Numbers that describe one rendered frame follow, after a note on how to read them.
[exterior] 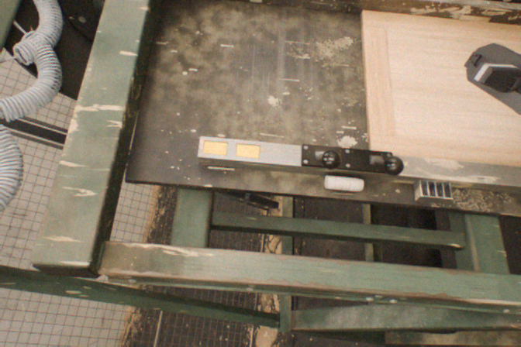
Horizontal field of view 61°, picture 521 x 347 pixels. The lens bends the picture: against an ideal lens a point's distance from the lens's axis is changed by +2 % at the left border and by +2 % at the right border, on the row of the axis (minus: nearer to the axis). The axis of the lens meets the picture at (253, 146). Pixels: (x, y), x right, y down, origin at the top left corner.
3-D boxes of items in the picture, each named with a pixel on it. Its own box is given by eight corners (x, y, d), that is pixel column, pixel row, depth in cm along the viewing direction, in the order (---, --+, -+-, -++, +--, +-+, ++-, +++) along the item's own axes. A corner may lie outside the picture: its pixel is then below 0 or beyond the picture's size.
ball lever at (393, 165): (381, 170, 94) (405, 177, 81) (364, 167, 94) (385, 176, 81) (383, 152, 94) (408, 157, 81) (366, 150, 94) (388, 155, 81)
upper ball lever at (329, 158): (326, 164, 94) (342, 171, 80) (309, 163, 94) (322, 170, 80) (328, 147, 93) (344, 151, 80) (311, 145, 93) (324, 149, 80)
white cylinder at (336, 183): (324, 190, 94) (360, 194, 95) (327, 185, 92) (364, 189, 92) (324, 177, 96) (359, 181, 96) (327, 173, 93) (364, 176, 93)
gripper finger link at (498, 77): (490, 60, 50) (517, 67, 53) (472, 84, 51) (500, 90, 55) (501, 66, 49) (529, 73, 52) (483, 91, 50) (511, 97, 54)
